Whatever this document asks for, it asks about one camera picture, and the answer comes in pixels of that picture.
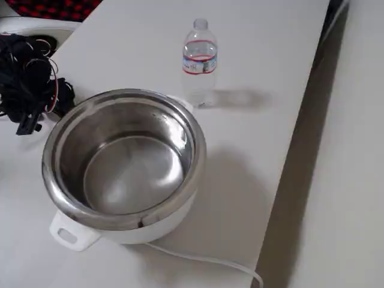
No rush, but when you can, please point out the clear plastic water bottle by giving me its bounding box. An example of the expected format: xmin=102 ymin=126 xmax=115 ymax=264
xmin=181 ymin=17 xmax=218 ymax=108

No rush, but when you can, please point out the white electric cooking pot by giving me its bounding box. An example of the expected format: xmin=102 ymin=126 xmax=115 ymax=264
xmin=49 ymin=92 xmax=208 ymax=251

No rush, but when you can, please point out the stainless steel inner pot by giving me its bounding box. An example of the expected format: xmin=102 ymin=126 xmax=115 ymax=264
xmin=41 ymin=88 xmax=208 ymax=232

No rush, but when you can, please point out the red black checkered cushion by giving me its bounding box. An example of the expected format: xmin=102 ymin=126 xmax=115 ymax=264
xmin=4 ymin=0 xmax=101 ymax=22

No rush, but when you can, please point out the white power cord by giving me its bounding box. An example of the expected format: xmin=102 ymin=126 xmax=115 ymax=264
xmin=143 ymin=241 xmax=265 ymax=288

